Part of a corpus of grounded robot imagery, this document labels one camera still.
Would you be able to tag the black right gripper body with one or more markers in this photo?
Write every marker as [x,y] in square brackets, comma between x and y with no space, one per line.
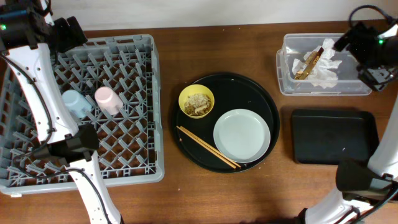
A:
[352,38]

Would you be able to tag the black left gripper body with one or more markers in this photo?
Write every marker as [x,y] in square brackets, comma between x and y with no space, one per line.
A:
[63,34]

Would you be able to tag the white paper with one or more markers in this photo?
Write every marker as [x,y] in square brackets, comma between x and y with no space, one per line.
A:
[321,75]

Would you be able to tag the gold snack wrapper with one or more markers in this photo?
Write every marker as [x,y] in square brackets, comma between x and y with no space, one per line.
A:
[310,63]

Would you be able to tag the light blue plastic cup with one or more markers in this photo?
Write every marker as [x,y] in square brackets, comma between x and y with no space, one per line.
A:
[76,103]

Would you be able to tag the yellow bowl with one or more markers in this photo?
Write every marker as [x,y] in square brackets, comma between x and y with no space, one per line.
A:
[191,90]

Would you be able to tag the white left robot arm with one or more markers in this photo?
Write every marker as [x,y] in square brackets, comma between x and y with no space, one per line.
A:
[29,36]

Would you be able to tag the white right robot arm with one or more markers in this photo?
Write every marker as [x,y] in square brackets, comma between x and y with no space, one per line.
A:
[360,189]

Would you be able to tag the grey dishwasher rack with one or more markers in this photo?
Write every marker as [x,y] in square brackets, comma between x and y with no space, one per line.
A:
[130,142]

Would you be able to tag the pink plastic cup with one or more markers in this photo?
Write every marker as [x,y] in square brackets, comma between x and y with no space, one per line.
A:
[108,100]

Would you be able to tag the clear plastic bin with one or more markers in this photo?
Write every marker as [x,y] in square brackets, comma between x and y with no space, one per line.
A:
[291,57]

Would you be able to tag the black rectangular tray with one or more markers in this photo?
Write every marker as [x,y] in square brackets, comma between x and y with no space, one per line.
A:
[327,137]

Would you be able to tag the round black tray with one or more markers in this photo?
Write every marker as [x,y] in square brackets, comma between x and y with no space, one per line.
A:
[231,91]

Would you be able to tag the food scraps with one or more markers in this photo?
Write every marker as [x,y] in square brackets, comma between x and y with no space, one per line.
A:
[197,104]

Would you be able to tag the grey round plate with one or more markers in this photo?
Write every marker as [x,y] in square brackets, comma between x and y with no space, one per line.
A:
[242,135]

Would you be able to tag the lower wooden chopstick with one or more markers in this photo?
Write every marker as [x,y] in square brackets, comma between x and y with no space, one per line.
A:
[208,148]

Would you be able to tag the wooden chopstick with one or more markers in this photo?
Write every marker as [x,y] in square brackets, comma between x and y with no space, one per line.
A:
[208,148]
[211,146]

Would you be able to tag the upper wooden chopstick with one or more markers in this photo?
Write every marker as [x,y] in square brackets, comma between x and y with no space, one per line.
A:
[211,146]

